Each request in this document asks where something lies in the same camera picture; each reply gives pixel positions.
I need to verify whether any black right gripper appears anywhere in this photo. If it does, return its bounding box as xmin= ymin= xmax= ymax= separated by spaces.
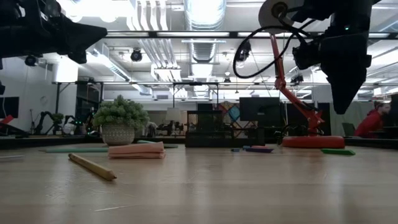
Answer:
xmin=320 ymin=32 xmax=373 ymax=115

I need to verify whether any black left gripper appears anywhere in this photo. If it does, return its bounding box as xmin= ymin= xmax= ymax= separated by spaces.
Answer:
xmin=34 ymin=0 xmax=108 ymax=65

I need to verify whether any green eraser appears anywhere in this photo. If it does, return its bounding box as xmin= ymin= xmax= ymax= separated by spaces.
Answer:
xmin=320 ymin=148 xmax=356 ymax=156

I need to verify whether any dark blue eraser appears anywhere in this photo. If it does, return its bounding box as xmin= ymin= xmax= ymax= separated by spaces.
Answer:
xmin=243 ymin=146 xmax=275 ymax=154

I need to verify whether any teal pen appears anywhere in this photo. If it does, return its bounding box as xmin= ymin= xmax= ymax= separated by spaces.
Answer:
xmin=39 ymin=147 xmax=109 ymax=154

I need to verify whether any pink sticky note pad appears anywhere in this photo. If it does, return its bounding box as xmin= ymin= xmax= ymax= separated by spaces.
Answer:
xmin=108 ymin=141 xmax=167 ymax=160

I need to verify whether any yellow wooden pencil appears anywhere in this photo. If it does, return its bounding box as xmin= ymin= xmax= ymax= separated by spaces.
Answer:
xmin=68 ymin=152 xmax=118 ymax=182

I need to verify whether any light blue sticky note pad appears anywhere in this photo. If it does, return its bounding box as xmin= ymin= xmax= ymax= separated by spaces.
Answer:
xmin=136 ymin=139 xmax=179 ymax=149

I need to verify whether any black mesh desk organizer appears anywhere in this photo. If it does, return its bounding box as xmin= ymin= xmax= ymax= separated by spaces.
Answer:
xmin=185 ymin=110 xmax=265 ymax=148

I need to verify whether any pale green curtain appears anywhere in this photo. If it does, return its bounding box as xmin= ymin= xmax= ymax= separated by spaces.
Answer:
xmin=329 ymin=101 xmax=376 ymax=138

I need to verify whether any person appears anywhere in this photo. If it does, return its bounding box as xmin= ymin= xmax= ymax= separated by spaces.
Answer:
xmin=354 ymin=100 xmax=392 ymax=139

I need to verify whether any red desk lamp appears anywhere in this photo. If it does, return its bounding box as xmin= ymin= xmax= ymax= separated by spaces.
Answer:
xmin=257 ymin=0 xmax=346 ymax=149

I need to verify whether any black overhead rig bar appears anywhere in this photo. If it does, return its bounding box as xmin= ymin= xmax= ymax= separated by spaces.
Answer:
xmin=105 ymin=30 xmax=398 ymax=39

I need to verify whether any black background monitor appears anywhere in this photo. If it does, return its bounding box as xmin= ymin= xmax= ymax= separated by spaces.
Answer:
xmin=239 ymin=96 xmax=281 ymax=127

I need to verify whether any green plant in white pot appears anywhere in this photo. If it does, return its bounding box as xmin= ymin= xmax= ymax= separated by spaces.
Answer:
xmin=92 ymin=95 xmax=150 ymax=146

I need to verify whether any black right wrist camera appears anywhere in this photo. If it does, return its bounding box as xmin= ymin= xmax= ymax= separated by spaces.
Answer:
xmin=292 ymin=39 xmax=323 ymax=71

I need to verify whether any black wall monitor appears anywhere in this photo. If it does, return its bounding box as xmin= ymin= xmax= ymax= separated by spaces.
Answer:
xmin=0 ymin=96 xmax=20 ymax=119

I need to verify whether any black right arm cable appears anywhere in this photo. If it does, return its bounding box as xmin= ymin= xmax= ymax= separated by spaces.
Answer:
xmin=232 ymin=17 xmax=317 ymax=79

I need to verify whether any black metal table frame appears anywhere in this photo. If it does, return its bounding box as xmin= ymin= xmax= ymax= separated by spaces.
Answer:
xmin=0 ymin=135 xmax=398 ymax=150

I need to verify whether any colourful patterned wall panel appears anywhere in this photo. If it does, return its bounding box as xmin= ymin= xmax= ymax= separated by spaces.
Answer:
xmin=217 ymin=101 xmax=259 ymax=138

